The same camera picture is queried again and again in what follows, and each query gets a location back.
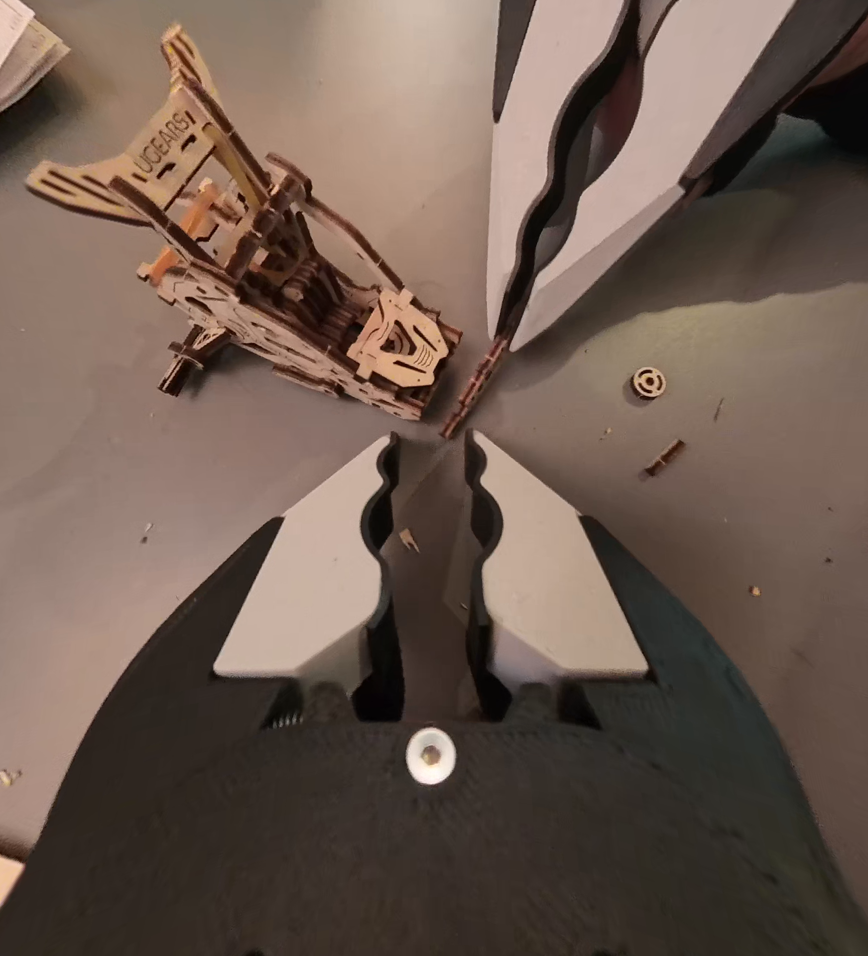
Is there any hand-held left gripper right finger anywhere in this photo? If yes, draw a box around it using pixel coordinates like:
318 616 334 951
464 429 650 719

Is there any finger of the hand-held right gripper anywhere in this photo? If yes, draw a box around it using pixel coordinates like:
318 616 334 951
510 0 806 352
485 0 640 342

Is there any wooden model car chassis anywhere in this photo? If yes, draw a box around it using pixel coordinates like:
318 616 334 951
26 24 463 421

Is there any small wooden bar part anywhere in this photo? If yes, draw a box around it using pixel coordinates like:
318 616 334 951
641 439 687 479

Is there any long holed wooden strip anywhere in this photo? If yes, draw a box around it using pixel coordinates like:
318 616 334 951
440 336 511 439

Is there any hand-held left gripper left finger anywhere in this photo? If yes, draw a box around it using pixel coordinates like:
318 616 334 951
212 433 406 721

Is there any person's right forearm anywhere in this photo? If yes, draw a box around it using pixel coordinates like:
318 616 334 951
785 45 868 176

